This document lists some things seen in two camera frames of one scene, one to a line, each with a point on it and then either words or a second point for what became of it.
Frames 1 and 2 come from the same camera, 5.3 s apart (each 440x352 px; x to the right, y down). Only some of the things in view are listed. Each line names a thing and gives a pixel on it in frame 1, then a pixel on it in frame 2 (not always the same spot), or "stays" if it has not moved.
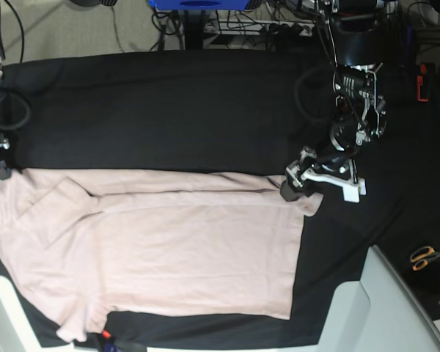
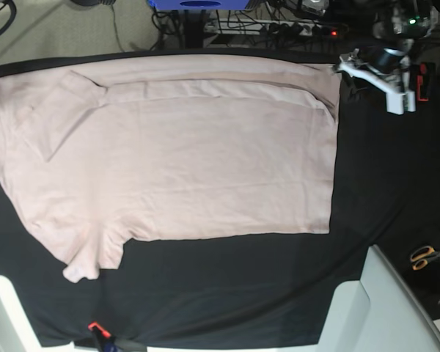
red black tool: [422, 84] stays
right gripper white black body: [342, 172] to [383, 64]
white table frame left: [8, 326] stays
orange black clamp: [107, 343] stays
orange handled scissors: [419, 257] stays
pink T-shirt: [88, 243] to [97, 151]
